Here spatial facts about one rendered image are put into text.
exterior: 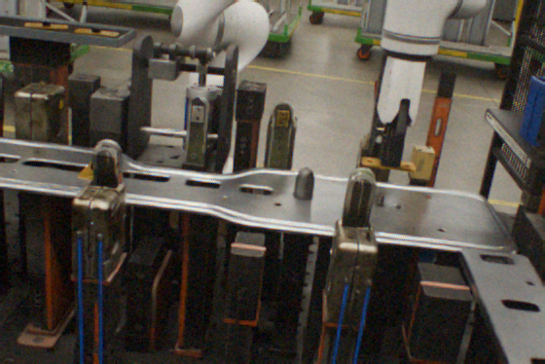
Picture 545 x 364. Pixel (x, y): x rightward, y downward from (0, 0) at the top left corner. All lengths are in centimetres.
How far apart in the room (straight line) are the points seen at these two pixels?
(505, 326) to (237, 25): 95
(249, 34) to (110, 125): 45
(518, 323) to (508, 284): 9
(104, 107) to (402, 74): 56
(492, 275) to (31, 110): 82
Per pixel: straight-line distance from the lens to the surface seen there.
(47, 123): 124
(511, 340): 80
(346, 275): 84
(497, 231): 107
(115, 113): 123
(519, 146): 146
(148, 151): 129
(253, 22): 153
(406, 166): 104
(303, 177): 103
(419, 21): 95
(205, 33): 148
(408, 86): 96
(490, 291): 88
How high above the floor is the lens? 141
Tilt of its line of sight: 21 degrees down
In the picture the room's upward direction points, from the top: 7 degrees clockwise
